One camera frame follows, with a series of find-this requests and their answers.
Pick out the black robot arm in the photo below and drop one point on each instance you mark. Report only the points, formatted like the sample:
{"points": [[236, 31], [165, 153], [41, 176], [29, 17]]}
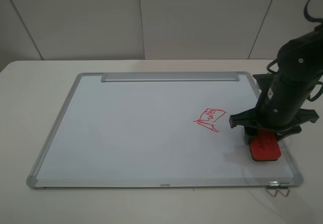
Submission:
{"points": [[301, 59]]}

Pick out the left metal binder clip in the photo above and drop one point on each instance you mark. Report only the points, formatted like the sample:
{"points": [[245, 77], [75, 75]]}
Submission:
{"points": [[272, 188]]}

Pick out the white whiteboard with grey frame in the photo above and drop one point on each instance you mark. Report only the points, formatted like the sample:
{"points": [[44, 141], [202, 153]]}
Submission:
{"points": [[143, 135]]}

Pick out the grey pen tray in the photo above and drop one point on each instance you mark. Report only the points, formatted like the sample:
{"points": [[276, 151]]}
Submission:
{"points": [[169, 76]]}

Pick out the red whiteboard eraser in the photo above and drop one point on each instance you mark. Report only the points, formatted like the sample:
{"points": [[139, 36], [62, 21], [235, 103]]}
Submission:
{"points": [[264, 146]]}

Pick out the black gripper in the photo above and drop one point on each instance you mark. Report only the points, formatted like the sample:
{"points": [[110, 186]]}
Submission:
{"points": [[278, 108]]}

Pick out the right metal binder clip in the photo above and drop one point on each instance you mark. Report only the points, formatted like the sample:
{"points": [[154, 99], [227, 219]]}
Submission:
{"points": [[283, 188]]}

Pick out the metal binder clip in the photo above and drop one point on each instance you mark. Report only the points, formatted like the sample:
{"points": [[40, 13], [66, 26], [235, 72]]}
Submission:
{"points": [[272, 188], [283, 188]]}

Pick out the red scribble drawing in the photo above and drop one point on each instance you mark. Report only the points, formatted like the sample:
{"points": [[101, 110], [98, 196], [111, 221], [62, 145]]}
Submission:
{"points": [[209, 118]]}

